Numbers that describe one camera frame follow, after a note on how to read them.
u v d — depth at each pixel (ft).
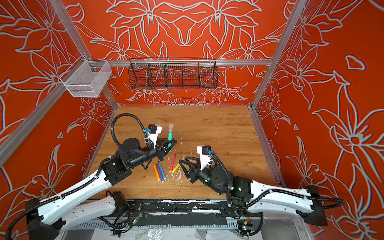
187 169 1.90
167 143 2.00
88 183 1.49
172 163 2.88
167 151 2.00
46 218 1.28
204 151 1.79
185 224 2.29
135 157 1.68
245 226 2.25
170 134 2.00
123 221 2.33
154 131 1.84
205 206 2.44
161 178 2.71
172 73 3.26
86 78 3.02
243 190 1.60
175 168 2.81
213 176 1.55
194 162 1.93
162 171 2.80
